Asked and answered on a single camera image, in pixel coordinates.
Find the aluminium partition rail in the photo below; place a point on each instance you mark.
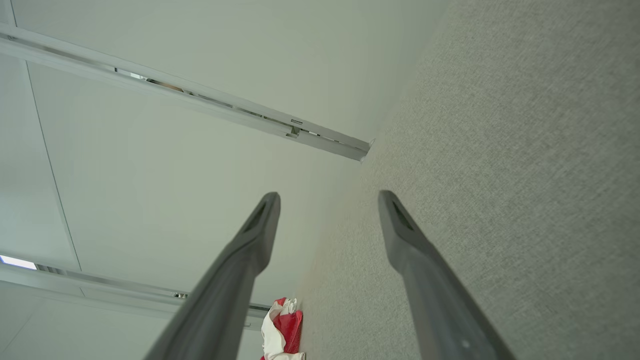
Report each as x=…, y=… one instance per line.
x=100, y=290
x=150, y=85

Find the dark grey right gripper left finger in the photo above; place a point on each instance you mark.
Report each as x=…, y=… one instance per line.
x=225, y=300

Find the red shorts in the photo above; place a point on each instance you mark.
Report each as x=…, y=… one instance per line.
x=290, y=325

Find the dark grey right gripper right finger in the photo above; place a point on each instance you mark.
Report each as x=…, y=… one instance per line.
x=440, y=310

